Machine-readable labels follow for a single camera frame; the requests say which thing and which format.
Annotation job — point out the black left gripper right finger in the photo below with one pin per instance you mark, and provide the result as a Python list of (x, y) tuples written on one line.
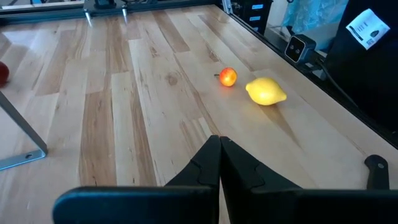
[(264, 202)]

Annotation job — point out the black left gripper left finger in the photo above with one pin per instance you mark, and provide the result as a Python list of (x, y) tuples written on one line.
[(186, 202)]

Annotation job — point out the gray perforated metal riser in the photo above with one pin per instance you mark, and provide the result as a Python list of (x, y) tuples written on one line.
[(21, 127)]

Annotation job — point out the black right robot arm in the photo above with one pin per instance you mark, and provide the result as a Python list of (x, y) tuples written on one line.
[(105, 3)]

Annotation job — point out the yellow toy lemon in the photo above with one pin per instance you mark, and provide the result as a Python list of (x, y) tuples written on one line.
[(265, 91)]

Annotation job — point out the black kitchen knife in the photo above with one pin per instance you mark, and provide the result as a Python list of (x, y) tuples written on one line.
[(377, 172)]

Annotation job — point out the black case with white label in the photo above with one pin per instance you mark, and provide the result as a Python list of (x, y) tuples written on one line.
[(367, 77)]

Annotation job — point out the black drawer unit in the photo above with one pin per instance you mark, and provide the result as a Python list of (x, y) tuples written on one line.
[(255, 15)]

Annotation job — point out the blue plastic bag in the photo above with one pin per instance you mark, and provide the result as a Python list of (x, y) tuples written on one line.
[(314, 14)]

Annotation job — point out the dark red toy apple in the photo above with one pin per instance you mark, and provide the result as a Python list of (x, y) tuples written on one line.
[(3, 74)]

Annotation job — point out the small gray depth camera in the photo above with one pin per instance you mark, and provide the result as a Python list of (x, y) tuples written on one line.
[(300, 48)]

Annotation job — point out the black aluminium table frame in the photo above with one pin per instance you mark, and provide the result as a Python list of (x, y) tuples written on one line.
[(46, 14)]

